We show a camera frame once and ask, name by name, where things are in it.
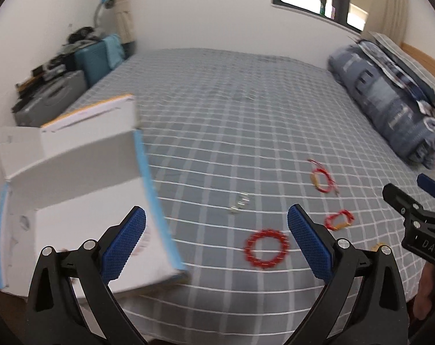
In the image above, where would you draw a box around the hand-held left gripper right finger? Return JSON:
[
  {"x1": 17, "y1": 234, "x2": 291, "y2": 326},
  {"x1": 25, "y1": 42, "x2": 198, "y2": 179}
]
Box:
[{"x1": 287, "y1": 204, "x2": 410, "y2": 345}]

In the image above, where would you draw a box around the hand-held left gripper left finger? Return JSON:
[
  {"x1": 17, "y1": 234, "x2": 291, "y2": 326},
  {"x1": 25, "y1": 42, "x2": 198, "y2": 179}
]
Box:
[{"x1": 25, "y1": 206, "x2": 148, "y2": 345}]

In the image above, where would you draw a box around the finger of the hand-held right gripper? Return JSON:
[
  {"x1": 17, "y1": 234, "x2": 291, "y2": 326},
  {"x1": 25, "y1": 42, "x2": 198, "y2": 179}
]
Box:
[
  {"x1": 417, "y1": 173, "x2": 435, "y2": 206},
  {"x1": 382, "y1": 184, "x2": 428, "y2": 225}
]

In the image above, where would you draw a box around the red and gold string bracelet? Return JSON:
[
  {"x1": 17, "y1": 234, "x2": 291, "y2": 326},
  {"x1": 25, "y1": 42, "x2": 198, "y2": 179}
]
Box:
[{"x1": 324, "y1": 209, "x2": 354, "y2": 231}]

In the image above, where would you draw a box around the red bead bracelet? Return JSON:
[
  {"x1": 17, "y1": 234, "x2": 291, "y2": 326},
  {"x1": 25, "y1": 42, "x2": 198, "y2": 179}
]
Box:
[{"x1": 244, "y1": 229, "x2": 289, "y2": 269}]

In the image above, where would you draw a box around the white and blue cardboard box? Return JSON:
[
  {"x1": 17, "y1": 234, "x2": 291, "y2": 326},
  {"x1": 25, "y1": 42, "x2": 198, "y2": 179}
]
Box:
[{"x1": 0, "y1": 94, "x2": 191, "y2": 300}]

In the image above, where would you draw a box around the clear crystal bracelet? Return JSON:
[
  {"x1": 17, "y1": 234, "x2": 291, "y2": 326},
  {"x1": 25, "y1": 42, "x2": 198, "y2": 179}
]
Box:
[{"x1": 228, "y1": 192, "x2": 251, "y2": 216}]

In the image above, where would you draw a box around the person's right hand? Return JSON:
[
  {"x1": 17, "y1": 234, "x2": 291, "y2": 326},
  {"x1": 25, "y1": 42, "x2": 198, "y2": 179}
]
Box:
[{"x1": 414, "y1": 260, "x2": 435, "y2": 326}]

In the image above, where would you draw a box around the blue patterned folded quilt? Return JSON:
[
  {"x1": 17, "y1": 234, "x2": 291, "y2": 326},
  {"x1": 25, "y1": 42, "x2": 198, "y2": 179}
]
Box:
[{"x1": 327, "y1": 40, "x2": 435, "y2": 168}]

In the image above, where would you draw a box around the wooden headboard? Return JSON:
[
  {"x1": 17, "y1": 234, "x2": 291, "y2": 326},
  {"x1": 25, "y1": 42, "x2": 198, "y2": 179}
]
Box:
[{"x1": 400, "y1": 41, "x2": 435, "y2": 92}]

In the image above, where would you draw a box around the grey checked bed sheet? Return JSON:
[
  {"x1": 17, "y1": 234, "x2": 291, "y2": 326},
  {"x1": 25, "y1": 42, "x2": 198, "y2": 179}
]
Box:
[{"x1": 72, "y1": 47, "x2": 434, "y2": 336}]

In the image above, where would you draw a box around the grey patterned pillow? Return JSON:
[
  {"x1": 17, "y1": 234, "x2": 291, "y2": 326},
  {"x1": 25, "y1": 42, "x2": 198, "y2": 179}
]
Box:
[{"x1": 357, "y1": 30, "x2": 435, "y2": 105}]

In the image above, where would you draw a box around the grey suitcase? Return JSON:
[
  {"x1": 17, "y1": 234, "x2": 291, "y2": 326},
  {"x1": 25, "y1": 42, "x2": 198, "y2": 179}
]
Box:
[{"x1": 12, "y1": 69, "x2": 89, "y2": 127}]

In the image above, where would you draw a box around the teal suitcase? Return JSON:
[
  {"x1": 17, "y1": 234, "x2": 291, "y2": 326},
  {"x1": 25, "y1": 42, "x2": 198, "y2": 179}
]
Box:
[{"x1": 74, "y1": 35, "x2": 126, "y2": 87}]

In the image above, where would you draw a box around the light blue cloth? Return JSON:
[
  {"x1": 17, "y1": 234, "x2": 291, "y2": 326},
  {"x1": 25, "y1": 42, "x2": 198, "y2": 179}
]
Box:
[{"x1": 103, "y1": 34, "x2": 126, "y2": 70}]

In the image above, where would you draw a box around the pile of black devices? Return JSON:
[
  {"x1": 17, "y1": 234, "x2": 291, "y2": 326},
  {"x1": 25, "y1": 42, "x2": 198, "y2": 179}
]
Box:
[{"x1": 15, "y1": 25, "x2": 103, "y2": 94}]

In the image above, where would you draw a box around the blue desk lamp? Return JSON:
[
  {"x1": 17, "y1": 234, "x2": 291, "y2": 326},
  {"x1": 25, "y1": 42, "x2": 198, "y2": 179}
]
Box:
[{"x1": 94, "y1": 0, "x2": 116, "y2": 31}]

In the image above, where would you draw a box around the beige curtain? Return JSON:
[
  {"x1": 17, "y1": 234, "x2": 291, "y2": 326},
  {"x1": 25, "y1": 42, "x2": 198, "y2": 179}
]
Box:
[{"x1": 110, "y1": 0, "x2": 137, "y2": 56}]

